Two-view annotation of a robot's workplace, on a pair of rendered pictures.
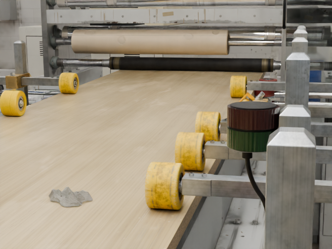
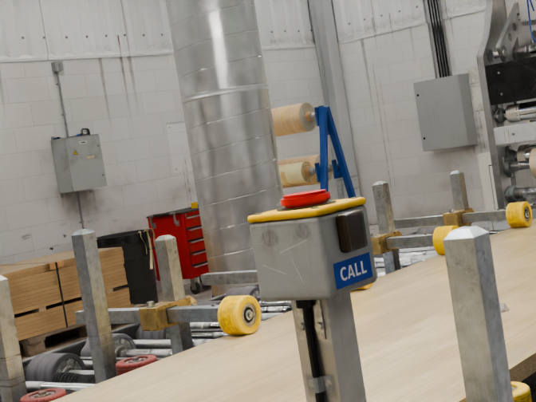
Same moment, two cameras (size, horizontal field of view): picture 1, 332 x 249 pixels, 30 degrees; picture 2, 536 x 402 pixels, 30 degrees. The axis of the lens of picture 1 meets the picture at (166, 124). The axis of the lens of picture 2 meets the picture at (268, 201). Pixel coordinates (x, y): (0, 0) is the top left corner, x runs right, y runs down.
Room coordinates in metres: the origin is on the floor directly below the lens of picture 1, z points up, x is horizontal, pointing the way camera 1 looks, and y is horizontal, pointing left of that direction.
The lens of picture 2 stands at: (-0.78, -0.31, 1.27)
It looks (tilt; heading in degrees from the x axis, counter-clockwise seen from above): 3 degrees down; 26
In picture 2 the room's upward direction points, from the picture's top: 9 degrees counter-clockwise
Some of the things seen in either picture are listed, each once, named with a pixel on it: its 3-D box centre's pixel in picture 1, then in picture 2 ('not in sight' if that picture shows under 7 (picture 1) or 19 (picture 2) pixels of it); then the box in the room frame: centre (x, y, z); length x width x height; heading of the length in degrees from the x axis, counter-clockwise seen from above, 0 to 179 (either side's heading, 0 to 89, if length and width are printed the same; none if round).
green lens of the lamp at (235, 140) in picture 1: (252, 136); not in sight; (0.71, -0.10, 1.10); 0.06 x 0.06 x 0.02
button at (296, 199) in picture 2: not in sight; (305, 202); (-0.05, 0.02, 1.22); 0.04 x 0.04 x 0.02
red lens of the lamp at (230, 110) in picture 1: (253, 115); not in sight; (0.71, -0.10, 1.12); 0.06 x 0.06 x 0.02
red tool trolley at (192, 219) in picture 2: not in sight; (192, 248); (7.68, 4.72, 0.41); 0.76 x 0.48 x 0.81; 170
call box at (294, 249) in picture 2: not in sight; (313, 253); (-0.05, 0.02, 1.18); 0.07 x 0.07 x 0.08; 78
